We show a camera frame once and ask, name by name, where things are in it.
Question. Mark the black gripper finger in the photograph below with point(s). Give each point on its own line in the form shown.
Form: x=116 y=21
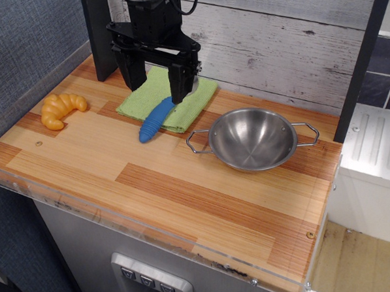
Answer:
x=132 y=68
x=182 y=82

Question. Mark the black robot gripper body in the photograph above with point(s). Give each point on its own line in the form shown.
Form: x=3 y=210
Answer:
x=155 y=33

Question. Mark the blue handled metal spoon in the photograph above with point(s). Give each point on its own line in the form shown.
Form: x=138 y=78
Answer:
x=155 y=120

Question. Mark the green folded cloth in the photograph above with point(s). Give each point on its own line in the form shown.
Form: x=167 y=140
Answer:
x=140 y=103

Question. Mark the orange plastic croissant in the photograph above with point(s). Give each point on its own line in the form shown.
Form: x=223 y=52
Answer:
x=56 y=107

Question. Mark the grey toy fridge cabinet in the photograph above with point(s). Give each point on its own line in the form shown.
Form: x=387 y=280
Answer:
x=105 y=260

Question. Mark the silver dispenser button panel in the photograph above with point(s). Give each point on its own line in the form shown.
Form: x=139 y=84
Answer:
x=135 y=276

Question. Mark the clear acrylic front guard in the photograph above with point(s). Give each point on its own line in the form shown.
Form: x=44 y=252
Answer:
x=234 y=267

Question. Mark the white toy sink unit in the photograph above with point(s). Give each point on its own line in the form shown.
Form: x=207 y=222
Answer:
x=360 y=199

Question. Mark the steel bowl with wire handles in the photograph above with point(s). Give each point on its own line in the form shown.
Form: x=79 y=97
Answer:
x=252 y=139

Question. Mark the dark right vertical post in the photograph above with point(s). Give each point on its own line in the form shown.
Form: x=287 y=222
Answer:
x=369 y=41

